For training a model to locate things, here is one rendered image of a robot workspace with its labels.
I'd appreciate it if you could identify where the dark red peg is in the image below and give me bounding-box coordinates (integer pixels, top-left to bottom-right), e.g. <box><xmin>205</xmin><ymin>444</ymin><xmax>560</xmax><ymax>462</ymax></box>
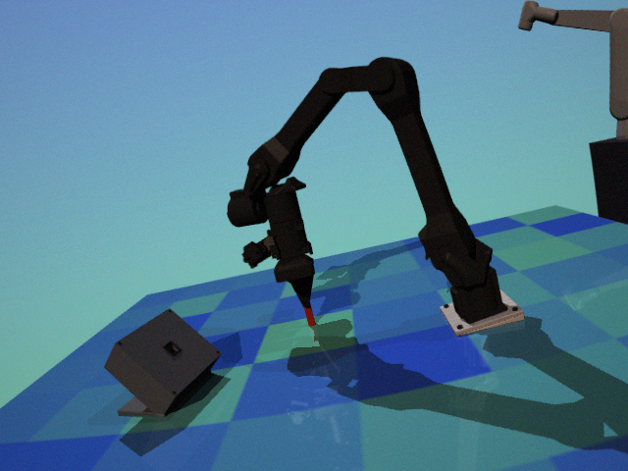
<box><xmin>304</xmin><ymin>304</ymin><xmax>315</xmax><ymax>327</ymax></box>

